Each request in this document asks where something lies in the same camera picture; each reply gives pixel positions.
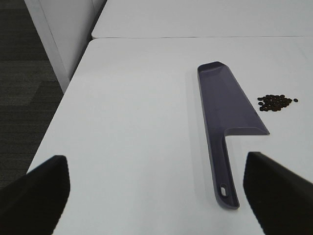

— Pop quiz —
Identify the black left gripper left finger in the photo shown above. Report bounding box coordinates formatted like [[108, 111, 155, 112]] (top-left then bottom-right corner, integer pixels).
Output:
[[0, 155, 70, 235]]

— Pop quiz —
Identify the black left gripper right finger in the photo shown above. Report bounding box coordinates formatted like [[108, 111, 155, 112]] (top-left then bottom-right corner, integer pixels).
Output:
[[243, 152, 313, 235]]

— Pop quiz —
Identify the pile of coffee beans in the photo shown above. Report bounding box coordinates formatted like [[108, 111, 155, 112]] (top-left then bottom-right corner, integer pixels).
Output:
[[257, 94, 299, 112]]

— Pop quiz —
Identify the purple plastic dustpan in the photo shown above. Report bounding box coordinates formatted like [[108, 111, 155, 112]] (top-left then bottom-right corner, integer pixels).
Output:
[[197, 61, 269, 210]]

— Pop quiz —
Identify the white partition panel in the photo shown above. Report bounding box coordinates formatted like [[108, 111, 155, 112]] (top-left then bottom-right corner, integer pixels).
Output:
[[25, 0, 106, 92]]

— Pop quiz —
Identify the white adjacent table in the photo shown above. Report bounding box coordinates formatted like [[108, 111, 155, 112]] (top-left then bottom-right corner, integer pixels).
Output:
[[92, 0, 313, 39]]

